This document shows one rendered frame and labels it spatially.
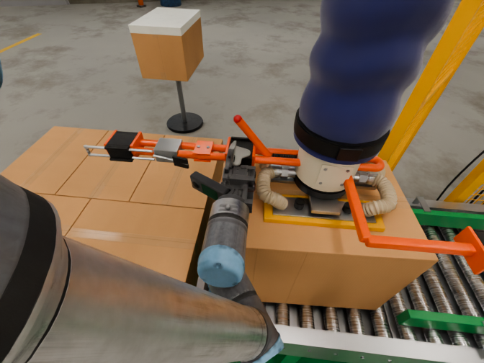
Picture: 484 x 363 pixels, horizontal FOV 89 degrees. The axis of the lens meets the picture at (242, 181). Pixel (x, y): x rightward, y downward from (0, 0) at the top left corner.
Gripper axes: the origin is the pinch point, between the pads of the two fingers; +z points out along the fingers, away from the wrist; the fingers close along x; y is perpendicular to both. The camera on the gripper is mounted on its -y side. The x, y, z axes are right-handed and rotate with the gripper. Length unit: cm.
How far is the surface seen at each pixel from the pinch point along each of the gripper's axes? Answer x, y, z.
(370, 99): 23.6, 28.3, -9.4
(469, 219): -46, 106, 20
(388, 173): -13, 53, 11
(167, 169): -53, -45, 44
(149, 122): -107, -118, 171
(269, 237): -12.6, 12.2, -19.4
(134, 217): -52, -51, 9
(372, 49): 32.3, 25.4, -9.0
